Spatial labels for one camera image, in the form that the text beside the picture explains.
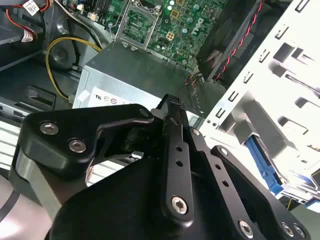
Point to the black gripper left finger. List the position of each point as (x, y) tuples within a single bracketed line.
[(57, 150)]

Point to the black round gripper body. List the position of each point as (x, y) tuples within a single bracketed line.
[(112, 205)]

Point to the hard disk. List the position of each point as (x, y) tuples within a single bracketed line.
[(265, 165)]

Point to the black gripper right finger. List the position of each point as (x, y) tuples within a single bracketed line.
[(250, 200)]

